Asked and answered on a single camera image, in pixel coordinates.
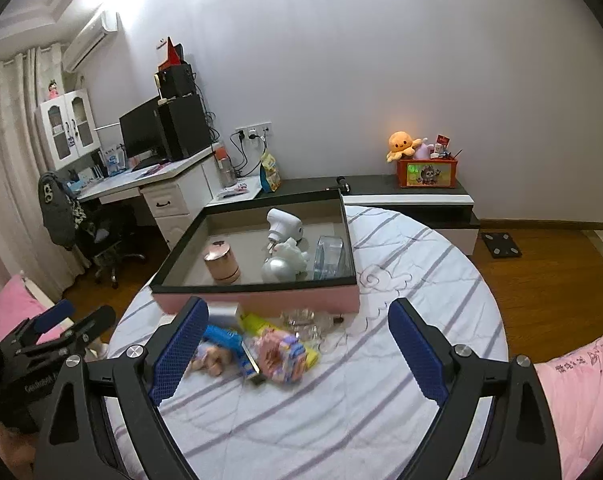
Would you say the white plug device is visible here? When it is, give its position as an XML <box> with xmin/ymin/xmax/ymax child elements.
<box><xmin>265</xmin><ymin>207</ymin><xmax>305</xmax><ymax>247</ymax></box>

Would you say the orange octopus plush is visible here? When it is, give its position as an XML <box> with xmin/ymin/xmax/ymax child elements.
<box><xmin>386</xmin><ymin>131</ymin><xmax>423</xmax><ymax>163</ymax></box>

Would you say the round pink toy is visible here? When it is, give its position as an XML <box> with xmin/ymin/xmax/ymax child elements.
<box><xmin>254</xmin><ymin>332</ymin><xmax>294</xmax><ymax>385</ymax></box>

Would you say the white charger block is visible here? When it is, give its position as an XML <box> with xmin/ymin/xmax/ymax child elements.
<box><xmin>208</xmin><ymin>304</ymin><xmax>242</xmax><ymax>329</ymax></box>

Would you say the clear glass dish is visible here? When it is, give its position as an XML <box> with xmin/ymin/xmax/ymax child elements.
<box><xmin>281</xmin><ymin>307</ymin><xmax>333</xmax><ymax>354</ymax></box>

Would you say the white desk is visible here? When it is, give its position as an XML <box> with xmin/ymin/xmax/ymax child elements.
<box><xmin>76</xmin><ymin>142</ymin><xmax>222</xmax><ymax>253</ymax></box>

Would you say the blue white box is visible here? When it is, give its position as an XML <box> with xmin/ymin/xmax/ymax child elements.
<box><xmin>104</xmin><ymin>145</ymin><xmax>127</xmax><ymax>177</ymax></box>

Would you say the white wall outlet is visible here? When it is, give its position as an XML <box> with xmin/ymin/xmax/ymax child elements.
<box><xmin>234</xmin><ymin>121</ymin><xmax>272</xmax><ymax>141</ymax></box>

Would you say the beige curtain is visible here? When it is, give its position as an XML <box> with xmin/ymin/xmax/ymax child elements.
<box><xmin>0</xmin><ymin>42</ymin><xmax>82</xmax><ymax>306</ymax></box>

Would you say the pink box with black rim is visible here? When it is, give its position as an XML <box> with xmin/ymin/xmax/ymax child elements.
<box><xmin>148</xmin><ymin>189</ymin><xmax>361</xmax><ymax>317</ymax></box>

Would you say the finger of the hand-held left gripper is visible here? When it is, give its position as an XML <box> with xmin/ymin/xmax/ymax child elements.
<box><xmin>16</xmin><ymin>305</ymin><xmax>118</xmax><ymax>361</ymax></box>
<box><xmin>1</xmin><ymin>300</ymin><xmax>77</xmax><ymax>348</ymax></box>

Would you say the small doll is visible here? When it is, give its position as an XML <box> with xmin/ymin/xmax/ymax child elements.
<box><xmin>188</xmin><ymin>342</ymin><xmax>234</xmax><ymax>377</ymax></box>

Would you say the white glass-door cabinet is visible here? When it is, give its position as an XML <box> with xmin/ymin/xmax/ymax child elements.
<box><xmin>35</xmin><ymin>89</ymin><xmax>102</xmax><ymax>171</ymax></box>

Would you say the blue oblong case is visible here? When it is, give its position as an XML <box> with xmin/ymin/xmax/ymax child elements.
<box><xmin>204</xmin><ymin>325</ymin><xmax>245</xmax><ymax>357</ymax></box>

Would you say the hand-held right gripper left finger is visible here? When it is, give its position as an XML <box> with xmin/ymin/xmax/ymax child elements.
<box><xmin>34</xmin><ymin>296</ymin><xmax>212</xmax><ymax>480</ymax></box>

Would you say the pink bedding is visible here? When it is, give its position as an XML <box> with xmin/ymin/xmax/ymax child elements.
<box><xmin>0</xmin><ymin>275</ymin><xmax>62</xmax><ymax>346</ymax></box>

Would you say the black speaker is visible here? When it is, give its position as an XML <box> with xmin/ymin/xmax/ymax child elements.
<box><xmin>156</xmin><ymin>63</ymin><xmax>198</xmax><ymax>98</ymax></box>

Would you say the blue yellow snack bag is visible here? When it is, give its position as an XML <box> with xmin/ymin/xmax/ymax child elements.
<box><xmin>258</xmin><ymin>152</ymin><xmax>282</xmax><ymax>193</ymax></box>

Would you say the white air conditioner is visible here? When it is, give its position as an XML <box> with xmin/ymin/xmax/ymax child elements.
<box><xmin>61</xmin><ymin>10</ymin><xmax>119</xmax><ymax>73</ymax></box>

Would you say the pastel block toy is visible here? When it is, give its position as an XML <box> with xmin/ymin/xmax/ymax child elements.
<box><xmin>284</xmin><ymin>330</ymin><xmax>322</xmax><ymax>372</ymax></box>

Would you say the black floor scale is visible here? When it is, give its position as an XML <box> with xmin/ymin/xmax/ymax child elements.
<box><xmin>481</xmin><ymin>231</ymin><xmax>522</xmax><ymax>260</ymax></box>

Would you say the black office chair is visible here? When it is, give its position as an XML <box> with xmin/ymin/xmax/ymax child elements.
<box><xmin>74</xmin><ymin>205</ymin><xmax>147</xmax><ymax>289</ymax></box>

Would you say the black computer tower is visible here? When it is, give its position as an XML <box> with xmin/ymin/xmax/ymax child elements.
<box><xmin>157</xmin><ymin>94</ymin><xmax>213</xmax><ymax>160</ymax></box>

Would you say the rose gold cylinder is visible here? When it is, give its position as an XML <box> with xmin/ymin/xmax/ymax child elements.
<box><xmin>204</xmin><ymin>241</ymin><xmax>242</xmax><ymax>285</ymax></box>

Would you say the black power cable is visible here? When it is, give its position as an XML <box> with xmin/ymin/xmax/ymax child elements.
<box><xmin>228</xmin><ymin>132</ymin><xmax>269</xmax><ymax>173</ymax></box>

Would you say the pink embroidered blanket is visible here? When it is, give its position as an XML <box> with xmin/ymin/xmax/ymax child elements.
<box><xmin>534</xmin><ymin>325</ymin><xmax>603</xmax><ymax>480</ymax></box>

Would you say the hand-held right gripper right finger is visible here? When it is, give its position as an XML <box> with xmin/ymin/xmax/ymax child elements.
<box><xmin>387</xmin><ymin>297</ymin><xmax>565</xmax><ymax>480</ymax></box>

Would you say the black white low cabinet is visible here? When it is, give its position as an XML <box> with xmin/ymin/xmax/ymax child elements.
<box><xmin>264</xmin><ymin>175</ymin><xmax>482</xmax><ymax>256</ymax></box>

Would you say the red storage box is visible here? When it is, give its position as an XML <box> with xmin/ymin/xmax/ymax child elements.
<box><xmin>396</xmin><ymin>157</ymin><xmax>458</xmax><ymax>188</ymax></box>

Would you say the grey jacket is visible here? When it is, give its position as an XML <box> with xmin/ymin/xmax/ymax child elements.
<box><xmin>37</xmin><ymin>172</ymin><xmax>87</xmax><ymax>251</ymax></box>

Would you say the white figurine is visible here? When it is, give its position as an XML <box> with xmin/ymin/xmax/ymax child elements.
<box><xmin>274</xmin><ymin>237</ymin><xmax>311</xmax><ymax>275</ymax></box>

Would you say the clear plastic box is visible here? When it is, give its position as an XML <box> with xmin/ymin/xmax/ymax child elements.
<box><xmin>312</xmin><ymin>235</ymin><xmax>351</xmax><ymax>281</ymax></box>

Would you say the clear water bottle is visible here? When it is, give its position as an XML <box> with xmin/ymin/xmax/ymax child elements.
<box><xmin>216</xmin><ymin>147</ymin><xmax>237</xmax><ymax>188</ymax></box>

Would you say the black monitor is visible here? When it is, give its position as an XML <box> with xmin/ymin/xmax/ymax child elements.
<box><xmin>118</xmin><ymin>96</ymin><xmax>169</xmax><ymax>161</ymax></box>

